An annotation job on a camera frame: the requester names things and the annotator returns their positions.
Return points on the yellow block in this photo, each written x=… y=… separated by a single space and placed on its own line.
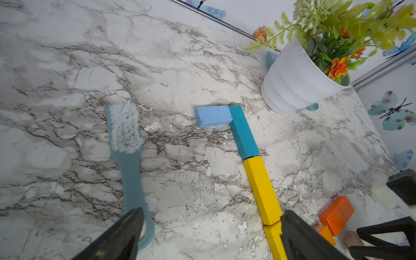
x=263 y=190
x=273 y=234

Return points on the teal block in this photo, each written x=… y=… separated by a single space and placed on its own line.
x=242 y=133

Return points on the natural wood printed block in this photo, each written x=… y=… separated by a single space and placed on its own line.
x=351 y=238

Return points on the light blue block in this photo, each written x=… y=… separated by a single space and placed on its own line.
x=210 y=116

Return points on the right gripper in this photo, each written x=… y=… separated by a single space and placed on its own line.
x=404 y=185

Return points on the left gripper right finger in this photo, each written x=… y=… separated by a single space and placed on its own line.
x=302 y=242

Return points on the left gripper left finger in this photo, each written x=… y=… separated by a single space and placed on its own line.
x=119 y=242

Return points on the teal cleaning brush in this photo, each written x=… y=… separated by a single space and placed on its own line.
x=126 y=145

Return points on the amber orange block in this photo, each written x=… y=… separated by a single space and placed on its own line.
x=325 y=232

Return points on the light blue dustpan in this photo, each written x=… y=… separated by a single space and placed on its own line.
x=270 y=59

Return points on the red orange block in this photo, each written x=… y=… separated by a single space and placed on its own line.
x=337 y=215

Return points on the white pot with flowers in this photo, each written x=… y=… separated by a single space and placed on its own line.
x=322 y=43

